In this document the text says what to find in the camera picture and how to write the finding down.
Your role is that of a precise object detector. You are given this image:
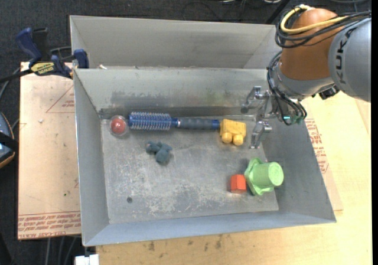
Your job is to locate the red ball in clear shell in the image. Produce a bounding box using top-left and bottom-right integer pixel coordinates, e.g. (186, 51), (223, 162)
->
(109, 114), (129, 138)

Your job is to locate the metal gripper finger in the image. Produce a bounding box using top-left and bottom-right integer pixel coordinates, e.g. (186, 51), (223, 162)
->
(250, 120), (273, 150)
(240, 86), (264, 114)

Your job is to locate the yellow toy building block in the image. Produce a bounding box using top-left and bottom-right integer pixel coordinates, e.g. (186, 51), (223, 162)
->
(219, 118), (247, 145)

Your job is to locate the dark teal toy animal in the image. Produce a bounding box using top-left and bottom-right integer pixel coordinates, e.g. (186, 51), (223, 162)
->
(145, 140), (174, 166)

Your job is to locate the orange-red small block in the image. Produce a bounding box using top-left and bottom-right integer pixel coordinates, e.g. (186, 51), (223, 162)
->
(226, 174), (247, 194)

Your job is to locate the black cylinder on white bracket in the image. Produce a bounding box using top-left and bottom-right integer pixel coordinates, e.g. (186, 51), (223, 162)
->
(318, 84), (341, 100)

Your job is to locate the grey metal bin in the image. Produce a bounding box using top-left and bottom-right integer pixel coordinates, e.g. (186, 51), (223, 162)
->
(69, 15), (337, 247)

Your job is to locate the light green plastic cup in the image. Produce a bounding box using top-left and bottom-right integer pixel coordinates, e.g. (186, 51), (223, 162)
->
(243, 157), (285, 197)

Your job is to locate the blue hairbrush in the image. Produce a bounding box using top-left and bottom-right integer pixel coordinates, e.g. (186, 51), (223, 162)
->
(127, 111), (221, 132)

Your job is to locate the brown cardboard board, red print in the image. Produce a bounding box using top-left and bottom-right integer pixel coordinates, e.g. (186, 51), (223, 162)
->
(17, 61), (345, 241)

